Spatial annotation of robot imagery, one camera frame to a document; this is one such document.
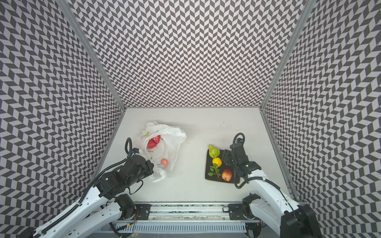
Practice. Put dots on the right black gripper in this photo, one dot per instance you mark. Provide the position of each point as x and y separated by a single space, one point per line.
226 156

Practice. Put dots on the white vent grille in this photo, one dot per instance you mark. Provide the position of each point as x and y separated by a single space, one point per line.
185 228

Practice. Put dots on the green pear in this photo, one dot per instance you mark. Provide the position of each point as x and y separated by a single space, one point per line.
213 151

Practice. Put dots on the black square tray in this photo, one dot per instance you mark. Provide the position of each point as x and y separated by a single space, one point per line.
208 163

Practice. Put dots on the yellow lemon with leaves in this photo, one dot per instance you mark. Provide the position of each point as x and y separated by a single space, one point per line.
214 169

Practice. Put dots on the red strawberry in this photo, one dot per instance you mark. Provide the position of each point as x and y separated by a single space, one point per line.
152 143

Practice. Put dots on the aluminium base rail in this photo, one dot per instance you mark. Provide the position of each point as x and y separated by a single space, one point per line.
198 212

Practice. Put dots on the black mounting plate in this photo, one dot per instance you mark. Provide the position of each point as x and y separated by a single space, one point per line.
235 211
141 212

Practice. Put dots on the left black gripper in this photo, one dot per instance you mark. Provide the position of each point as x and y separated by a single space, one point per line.
149 166

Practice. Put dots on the white plastic bag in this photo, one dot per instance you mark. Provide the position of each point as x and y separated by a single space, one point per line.
168 147

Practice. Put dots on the orange peach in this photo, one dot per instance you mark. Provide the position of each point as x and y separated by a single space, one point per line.
227 175

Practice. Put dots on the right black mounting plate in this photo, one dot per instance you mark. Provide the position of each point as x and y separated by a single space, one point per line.
235 211

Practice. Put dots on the red cherries pair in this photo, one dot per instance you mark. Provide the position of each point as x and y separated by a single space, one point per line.
163 162

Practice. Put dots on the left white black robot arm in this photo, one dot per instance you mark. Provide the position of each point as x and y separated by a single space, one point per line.
104 202

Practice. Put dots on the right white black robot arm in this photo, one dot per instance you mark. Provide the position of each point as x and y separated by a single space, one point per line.
285 216

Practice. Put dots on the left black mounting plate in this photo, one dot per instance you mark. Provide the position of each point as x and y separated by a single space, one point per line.
141 212

